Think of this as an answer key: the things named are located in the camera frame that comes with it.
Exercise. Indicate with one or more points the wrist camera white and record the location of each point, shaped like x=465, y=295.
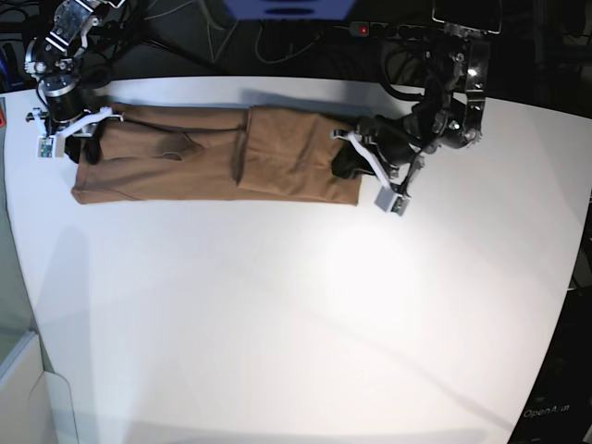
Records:
x=390, y=201
x=50, y=146

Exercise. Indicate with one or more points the white bin at left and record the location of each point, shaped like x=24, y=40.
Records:
x=36, y=405

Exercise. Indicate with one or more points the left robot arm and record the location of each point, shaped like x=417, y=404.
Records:
x=442, y=72

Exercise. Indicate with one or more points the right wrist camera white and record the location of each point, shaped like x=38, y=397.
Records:
x=50, y=146

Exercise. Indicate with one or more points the black OpenArm base box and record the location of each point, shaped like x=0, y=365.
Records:
x=558, y=409

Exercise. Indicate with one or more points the blue overhead mount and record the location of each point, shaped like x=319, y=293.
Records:
x=289, y=9

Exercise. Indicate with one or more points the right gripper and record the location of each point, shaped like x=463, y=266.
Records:
x=88, y=149

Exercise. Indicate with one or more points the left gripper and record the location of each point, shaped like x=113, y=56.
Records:
x=381, y=153

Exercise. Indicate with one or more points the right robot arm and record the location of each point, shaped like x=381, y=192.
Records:
x=70, y=118

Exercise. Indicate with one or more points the black tripod stand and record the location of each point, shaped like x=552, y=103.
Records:
x=138, y=30

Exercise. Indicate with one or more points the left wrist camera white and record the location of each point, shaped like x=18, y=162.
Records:
x=390, y=201

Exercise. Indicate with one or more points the black power strip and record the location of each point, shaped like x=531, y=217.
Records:
x=379, y=30

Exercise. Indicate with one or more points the brown T-shirt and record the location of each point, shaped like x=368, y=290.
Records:
x=260, y=153

